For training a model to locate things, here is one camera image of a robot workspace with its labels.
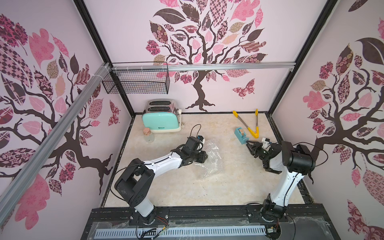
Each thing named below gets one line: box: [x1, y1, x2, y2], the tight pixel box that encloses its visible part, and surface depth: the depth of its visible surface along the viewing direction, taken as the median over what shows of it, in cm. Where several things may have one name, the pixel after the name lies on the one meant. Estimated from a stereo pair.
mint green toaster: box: [141, 98, 182, 133], surface depth 103 cm
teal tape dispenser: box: [234, 127, 250, 145], surface depth 102 cm
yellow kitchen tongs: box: [232, 108, 260, 139], surface depth 109 cm
